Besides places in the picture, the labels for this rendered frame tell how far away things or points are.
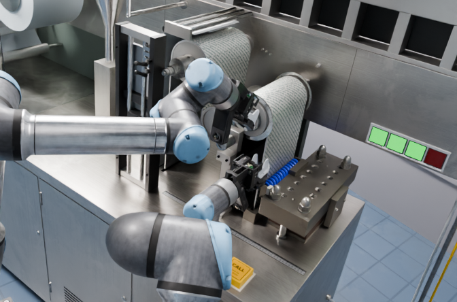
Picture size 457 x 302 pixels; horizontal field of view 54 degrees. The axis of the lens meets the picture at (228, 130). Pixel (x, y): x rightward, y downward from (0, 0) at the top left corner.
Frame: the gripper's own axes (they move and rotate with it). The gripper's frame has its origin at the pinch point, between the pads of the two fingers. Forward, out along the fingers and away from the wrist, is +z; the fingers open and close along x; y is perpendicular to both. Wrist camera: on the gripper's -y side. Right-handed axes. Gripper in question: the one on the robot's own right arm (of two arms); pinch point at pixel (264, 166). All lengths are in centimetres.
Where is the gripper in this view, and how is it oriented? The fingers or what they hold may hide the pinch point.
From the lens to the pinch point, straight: 140.6
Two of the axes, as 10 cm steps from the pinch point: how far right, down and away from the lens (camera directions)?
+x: -8.1, -3.7, 4.5
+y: 1.2, -8.6, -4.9
